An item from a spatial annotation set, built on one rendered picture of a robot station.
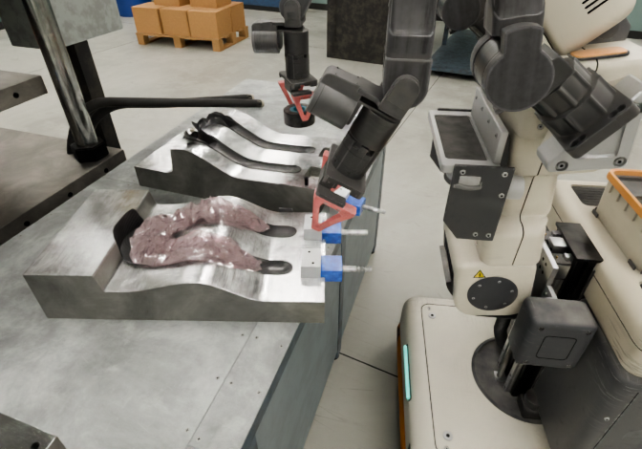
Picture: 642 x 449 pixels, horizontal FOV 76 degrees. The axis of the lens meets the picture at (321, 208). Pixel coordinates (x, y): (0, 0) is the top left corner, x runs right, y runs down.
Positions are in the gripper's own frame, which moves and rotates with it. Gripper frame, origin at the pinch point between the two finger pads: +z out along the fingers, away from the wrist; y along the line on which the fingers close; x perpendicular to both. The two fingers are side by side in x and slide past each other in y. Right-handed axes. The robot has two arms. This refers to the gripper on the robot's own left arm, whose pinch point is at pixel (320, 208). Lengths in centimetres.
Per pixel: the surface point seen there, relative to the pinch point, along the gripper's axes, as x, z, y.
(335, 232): 7.5, 10.5, -9.7
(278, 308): 1.4, 17.0, 8.4
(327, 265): 6.8, 10.8, 0.0
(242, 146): -18.1, 20.1, -38.7
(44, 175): -65, 57, -36
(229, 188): -16.0, 24.9, -26.4
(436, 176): 94, 64, -183
